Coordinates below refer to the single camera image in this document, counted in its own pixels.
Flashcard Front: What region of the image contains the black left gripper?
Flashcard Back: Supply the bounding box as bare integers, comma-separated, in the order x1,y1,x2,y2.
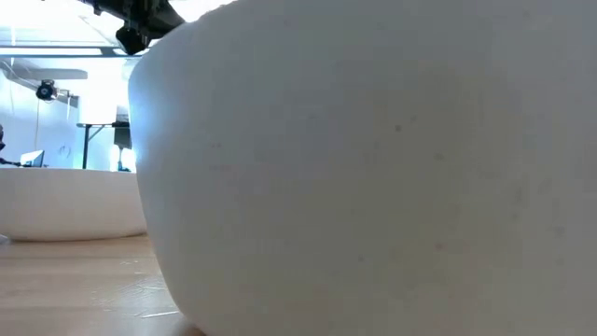
79,0,186,56

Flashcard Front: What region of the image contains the pale grey-green ceramic bowl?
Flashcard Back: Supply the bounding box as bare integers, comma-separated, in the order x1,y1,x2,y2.
0,166,148,243

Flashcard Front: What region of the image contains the white ceramic bowl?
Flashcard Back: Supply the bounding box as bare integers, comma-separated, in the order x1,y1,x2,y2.
128,0,597,336

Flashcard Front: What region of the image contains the dark grey equipment box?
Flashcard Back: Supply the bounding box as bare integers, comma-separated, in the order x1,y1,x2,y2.
113,105,133,151

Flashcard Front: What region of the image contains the black-legged table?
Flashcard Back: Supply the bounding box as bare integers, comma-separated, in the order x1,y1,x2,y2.
76,120,132,171

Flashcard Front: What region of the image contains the open laptop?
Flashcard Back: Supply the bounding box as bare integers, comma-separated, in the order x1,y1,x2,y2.
19,148,47,168

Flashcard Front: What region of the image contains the black round camera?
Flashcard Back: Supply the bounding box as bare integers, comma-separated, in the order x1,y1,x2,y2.
35,78,60,103

